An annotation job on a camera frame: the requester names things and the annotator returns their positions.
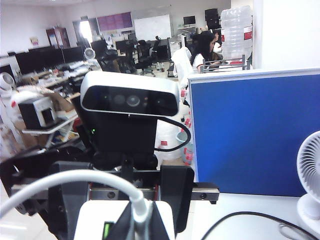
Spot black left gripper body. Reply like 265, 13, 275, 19
88, 152, 220, 205

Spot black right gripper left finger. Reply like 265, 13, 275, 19
113, 202, 137, 240

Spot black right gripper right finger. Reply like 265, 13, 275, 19
149, 202, 176, 240

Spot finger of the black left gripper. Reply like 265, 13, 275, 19
159, 164, 196, 235
47, 161, 94, 240

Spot white Type-C charging cable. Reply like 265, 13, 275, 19
0, 169, 151, 240

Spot white charging base block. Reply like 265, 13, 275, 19
73, 199, 176, 240

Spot water jug with red label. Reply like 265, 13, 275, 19
154, 121, 187, 161

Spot wide blue partition panel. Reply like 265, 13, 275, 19
187, 68, 320, 198

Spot black grey box device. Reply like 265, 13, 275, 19
17, 96, 61, 131

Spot black office chair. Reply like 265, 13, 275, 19
134, 39, 161, 76
91, 39, 118, 72

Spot small white round fan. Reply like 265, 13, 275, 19
83, 47, 97, 61
0, 71, 16, 98

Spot black office monitor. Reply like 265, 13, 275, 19
61, 46, 86, 65
15, 47, 63, 75

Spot white desk fan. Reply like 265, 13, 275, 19
296, 131, 320, 221

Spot woman with long black hair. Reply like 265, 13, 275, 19
191, 30, 225, 73

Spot dark red wooden cabinet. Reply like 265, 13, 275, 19
46, 26, 71, 49

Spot purple notice board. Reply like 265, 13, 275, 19
96, 11, 134, 32

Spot clear water jug stack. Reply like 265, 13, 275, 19
219, 5, 254, 62

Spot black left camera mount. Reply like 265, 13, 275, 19
81, 113, 158, 155

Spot black left camera cable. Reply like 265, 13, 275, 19
153, 116, 192, 153

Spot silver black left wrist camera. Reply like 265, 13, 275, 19
79, 70, 181, 118

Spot thin black desk cable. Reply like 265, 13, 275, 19
199, 211, 320, 240

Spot thin grey cable loop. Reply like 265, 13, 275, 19
278, 222, 315, 240

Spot grey metal wire rack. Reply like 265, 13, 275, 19
199, 54, 251, 75

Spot white wall whiteboard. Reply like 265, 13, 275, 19
133, 14, 173, 42

